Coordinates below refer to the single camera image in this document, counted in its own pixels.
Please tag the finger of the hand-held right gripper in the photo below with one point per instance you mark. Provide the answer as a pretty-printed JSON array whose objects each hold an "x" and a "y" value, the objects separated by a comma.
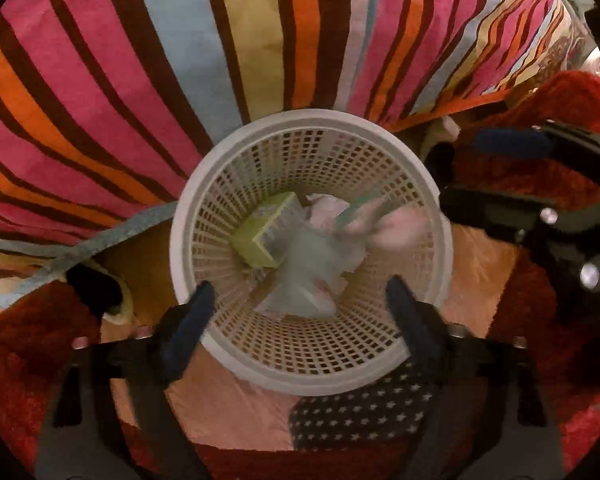
[
  {"x": 510, "y": 142},
  {"x": 490, "y": 210}
]

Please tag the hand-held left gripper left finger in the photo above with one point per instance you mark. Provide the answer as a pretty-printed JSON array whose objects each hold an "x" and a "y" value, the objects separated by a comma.
[{"x": 187, "y": 332}]

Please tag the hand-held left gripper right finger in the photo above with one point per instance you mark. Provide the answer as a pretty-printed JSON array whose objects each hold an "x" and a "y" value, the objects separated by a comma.
[{"x": 412, "y": 320}]

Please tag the grey plastic mesh waste basket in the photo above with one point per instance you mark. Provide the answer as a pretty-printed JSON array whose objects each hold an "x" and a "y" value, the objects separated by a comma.
[{"x": 310, "y": 330}]

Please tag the clear plastic bag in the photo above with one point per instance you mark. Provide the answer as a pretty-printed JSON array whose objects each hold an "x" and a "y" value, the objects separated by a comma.
[{"x": 305, "y": 275}]

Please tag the pale green paper piece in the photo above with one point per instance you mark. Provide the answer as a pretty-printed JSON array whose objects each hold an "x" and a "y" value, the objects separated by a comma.
[{"x": 355, "y": 212}]

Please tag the small cardboard box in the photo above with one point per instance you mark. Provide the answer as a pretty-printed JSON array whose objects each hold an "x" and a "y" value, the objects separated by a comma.
[{"x": 262, "y": 232}]

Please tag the floral patterned bedsheet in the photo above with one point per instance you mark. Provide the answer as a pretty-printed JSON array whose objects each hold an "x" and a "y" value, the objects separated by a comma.
[{"x": 560, "y": 55}]

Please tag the dark star-patterned cloth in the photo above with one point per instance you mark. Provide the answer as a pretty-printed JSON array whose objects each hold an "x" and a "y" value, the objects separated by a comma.
[{"x": 360, "y": 415}]

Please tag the red shaggy rug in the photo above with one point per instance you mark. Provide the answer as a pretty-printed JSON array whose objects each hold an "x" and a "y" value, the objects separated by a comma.
[{"x": 520, "y": 340}]

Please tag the striped bed cover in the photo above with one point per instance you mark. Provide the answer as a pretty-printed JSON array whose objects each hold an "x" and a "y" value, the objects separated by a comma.
[{"x": 145, "y": 75}]

